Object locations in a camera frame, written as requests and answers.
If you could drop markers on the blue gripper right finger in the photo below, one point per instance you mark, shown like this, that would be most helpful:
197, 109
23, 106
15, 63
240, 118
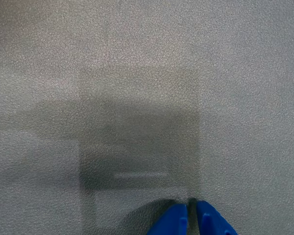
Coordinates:
210, 220

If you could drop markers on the grey mat with NOWROBO print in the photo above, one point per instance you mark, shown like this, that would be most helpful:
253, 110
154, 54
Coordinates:
137, 85

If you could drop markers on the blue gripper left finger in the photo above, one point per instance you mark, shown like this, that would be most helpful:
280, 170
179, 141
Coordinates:
174, 222

